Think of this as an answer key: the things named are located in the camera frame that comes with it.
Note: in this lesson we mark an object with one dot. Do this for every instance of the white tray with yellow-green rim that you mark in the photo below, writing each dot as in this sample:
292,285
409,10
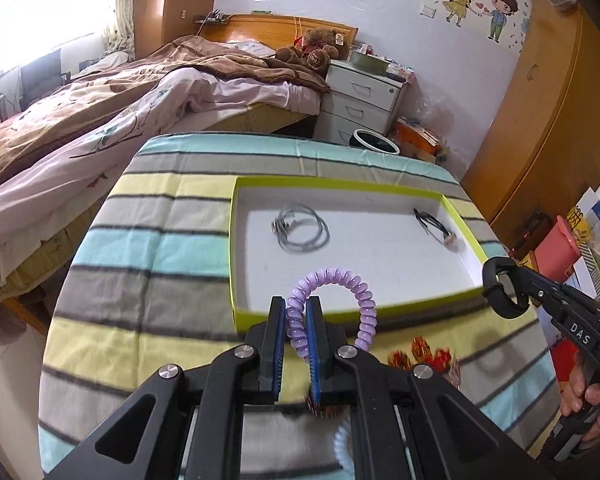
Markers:
370,260

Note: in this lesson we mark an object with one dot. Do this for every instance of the person's right hand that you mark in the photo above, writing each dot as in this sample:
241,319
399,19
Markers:
572,395

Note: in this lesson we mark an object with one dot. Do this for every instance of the green basin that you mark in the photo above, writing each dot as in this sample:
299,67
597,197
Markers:
367,61

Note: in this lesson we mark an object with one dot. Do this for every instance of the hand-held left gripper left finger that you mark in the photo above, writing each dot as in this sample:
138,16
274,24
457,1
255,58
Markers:
278,340

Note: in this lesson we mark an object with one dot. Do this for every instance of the black wristband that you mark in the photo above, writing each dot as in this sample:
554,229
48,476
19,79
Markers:
500,305

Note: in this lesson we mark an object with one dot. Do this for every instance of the pink box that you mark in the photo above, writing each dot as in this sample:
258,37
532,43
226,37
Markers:
560,250

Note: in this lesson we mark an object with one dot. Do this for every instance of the pile of books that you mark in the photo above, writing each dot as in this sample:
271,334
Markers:
415,135

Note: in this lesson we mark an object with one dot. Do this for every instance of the white drawer nightstand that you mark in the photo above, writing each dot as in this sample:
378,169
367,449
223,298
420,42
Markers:
360,90

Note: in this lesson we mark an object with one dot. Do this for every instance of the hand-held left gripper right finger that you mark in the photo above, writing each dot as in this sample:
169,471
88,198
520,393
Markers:
314,350

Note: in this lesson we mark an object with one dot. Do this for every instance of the wooden wardrobe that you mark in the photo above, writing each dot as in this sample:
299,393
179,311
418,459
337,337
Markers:
545,110

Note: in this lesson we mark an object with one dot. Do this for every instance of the pink floral duvet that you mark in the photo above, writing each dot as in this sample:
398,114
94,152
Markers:
55,175

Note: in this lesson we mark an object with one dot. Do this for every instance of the floral curtain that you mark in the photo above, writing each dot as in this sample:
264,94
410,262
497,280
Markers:
120,10

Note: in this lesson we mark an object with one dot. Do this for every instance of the striped tablecloth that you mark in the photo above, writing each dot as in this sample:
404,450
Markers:
155,260

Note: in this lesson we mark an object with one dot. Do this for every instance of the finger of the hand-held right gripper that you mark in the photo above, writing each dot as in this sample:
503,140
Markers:
540,280
542,301

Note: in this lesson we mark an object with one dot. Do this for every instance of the brown blanket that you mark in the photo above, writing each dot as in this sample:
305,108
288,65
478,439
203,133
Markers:
40,125

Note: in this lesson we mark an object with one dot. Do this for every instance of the brown teddy bear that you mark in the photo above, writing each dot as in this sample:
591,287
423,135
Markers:
320,55

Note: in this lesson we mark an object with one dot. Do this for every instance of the bed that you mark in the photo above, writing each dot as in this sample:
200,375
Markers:
260,116

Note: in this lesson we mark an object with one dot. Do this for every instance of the white trash can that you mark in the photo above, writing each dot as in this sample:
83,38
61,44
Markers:
375,141

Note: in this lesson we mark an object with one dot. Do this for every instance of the black office chair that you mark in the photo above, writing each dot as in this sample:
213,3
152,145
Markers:
40,70

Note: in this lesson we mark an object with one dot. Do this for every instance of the wooden headboard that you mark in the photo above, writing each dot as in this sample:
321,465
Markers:
270,25

